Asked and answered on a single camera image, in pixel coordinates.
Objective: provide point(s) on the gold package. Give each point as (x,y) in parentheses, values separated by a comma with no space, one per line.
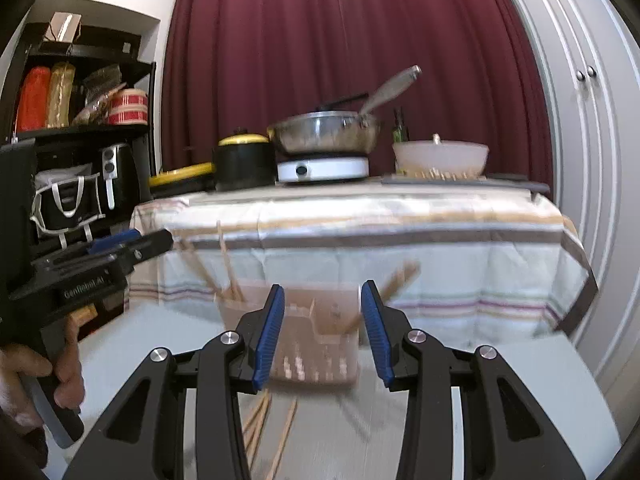
(60,95)

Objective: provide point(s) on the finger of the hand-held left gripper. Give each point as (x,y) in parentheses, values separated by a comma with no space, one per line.
(114,242)
(150,248)

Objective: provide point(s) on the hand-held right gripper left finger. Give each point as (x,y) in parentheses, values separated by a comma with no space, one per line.
(267,340)

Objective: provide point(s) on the black air fryer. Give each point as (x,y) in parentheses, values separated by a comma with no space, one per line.
(117,175)

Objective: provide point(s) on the black cardboard box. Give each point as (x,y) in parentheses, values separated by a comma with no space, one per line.
(100,46)

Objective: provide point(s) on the person's left hand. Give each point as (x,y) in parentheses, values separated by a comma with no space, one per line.
(70,360)

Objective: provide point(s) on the white induction cooker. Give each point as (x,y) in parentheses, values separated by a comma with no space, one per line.
(325,169)

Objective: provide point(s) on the brown wooden board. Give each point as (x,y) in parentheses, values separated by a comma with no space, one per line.
(84,316)

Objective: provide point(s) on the yellow and black griddle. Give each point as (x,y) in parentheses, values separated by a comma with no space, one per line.
(180,177)

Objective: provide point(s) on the grey textured table mat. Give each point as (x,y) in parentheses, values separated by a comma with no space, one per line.
(350,435)

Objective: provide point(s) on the green oil bottle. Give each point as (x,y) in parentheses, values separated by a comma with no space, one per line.
(400,127)

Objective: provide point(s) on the red striped round box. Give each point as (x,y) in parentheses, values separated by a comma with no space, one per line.
(127,107)

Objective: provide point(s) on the black pot with yellow lid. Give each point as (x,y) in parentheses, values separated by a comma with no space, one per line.
(245,165)

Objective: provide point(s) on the beige table mat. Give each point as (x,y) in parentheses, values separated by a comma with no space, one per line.
(325,189)

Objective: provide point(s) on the pale gift bag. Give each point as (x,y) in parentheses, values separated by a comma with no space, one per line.
(62,27)

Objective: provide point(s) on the maroon curtain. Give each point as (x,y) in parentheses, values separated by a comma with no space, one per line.
(325,35)

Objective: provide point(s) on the black shelf rack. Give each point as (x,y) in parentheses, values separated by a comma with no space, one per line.
(145,110)

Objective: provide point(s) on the red package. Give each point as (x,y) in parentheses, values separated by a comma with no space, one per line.
(34,100)

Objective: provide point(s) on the clear plastic snack bag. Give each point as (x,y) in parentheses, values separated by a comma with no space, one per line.
(95,100)

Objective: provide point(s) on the striped tablecloth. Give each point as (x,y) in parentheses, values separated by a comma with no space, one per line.
(400,230)

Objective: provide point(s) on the white wardrobe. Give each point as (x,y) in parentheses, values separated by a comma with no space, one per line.
(590,160)

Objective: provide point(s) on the large white bowl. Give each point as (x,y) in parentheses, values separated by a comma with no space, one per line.
(440,157)

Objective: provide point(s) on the wooden chopstick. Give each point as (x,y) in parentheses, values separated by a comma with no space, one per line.
(400,280)
(197,267)
(231,280)

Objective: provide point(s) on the steel frying pan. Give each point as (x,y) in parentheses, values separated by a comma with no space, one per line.
(320,135)

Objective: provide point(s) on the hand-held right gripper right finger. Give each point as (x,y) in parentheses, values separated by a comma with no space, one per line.
(375,340)

